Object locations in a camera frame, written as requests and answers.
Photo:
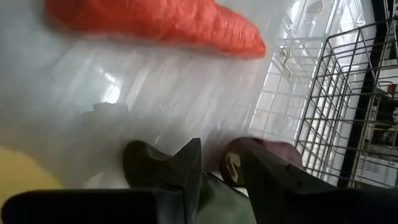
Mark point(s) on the dark maroon long vegetable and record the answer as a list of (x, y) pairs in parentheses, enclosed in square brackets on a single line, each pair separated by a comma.
[(280, 151)]

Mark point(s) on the small green lime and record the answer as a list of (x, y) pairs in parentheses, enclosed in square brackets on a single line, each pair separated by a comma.
[(224, 205)]

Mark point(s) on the orange-yellow lemon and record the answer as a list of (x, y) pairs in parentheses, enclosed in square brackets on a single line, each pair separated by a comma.
[(18, 174)]

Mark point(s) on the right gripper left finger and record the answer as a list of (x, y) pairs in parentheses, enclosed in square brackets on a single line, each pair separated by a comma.
[(174, 193)]

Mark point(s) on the orange carrot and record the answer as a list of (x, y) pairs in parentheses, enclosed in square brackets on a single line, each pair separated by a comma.
[(161, 21)]

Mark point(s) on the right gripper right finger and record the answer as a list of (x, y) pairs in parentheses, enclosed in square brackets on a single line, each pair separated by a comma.
[(295, 199)]

